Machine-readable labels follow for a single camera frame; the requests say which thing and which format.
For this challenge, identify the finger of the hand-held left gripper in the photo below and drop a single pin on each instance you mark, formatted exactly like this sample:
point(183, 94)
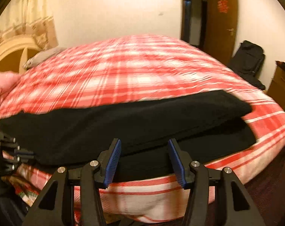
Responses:
point(22, 157)
point(9, 141)

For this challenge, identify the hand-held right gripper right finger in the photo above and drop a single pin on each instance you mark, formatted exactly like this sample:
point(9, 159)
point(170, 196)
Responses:
point(176, 163)

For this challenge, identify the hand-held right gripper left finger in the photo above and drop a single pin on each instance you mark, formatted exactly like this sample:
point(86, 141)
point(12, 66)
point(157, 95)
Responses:
point(113, 163)

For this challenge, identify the black pants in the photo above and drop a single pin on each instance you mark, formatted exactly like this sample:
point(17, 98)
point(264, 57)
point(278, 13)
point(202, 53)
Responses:
point(133, 122)

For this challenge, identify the floral patterned cloth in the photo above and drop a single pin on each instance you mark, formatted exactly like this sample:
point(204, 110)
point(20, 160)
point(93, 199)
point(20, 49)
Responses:
point(20, 188)

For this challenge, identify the pink pillow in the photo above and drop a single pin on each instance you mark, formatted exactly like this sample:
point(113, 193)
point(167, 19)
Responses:
point(3, 87)

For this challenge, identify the cream arched headboard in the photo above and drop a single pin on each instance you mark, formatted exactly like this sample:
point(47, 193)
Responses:
point(8, 51)

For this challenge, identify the grey striped pillow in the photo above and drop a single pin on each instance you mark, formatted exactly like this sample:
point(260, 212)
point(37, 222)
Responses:
point(42, 56)

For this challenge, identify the red plaid blanket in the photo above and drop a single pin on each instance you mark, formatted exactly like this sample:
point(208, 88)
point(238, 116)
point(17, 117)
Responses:
point(133, 70)

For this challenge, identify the black bag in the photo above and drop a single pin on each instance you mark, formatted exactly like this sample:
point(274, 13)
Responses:
point(247, 61)

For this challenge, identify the brown wooden cabinet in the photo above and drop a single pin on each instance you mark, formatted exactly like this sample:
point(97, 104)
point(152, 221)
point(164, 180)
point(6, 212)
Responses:
point(280, 87)

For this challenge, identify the brown wooden door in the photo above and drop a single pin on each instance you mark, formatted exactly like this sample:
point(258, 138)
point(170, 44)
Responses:
point(221, 40)

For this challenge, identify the beige patterned curtain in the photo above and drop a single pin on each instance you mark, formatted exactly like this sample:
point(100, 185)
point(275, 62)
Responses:
point(27, 9)

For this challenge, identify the red paper door decoration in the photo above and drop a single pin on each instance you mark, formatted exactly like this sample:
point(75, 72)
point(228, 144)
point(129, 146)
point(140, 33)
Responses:
point(223, 6)

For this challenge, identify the dark door frame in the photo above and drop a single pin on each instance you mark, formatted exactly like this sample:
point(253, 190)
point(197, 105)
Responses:
point(183, 11)

